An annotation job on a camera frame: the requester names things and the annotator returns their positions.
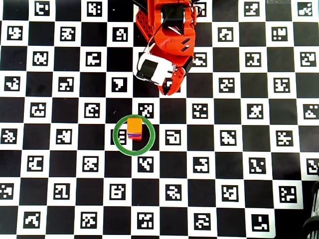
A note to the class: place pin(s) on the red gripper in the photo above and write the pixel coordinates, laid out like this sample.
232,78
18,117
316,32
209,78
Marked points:
175,80

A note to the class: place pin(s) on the orange cube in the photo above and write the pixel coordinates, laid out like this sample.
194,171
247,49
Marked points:
134,124

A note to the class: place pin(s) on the blue cube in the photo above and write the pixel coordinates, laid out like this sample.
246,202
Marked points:
134,134

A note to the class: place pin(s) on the red cube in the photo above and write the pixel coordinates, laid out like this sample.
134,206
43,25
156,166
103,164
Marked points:
134,138

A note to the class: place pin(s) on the red robot arm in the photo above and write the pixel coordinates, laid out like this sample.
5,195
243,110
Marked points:
174,42

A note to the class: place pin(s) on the checkerboard marker mat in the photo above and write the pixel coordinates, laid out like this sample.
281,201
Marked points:
74,174

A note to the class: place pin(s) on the black stand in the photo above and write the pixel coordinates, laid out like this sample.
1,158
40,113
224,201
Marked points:
316,196

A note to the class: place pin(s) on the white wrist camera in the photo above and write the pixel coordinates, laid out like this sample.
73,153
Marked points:
149,68

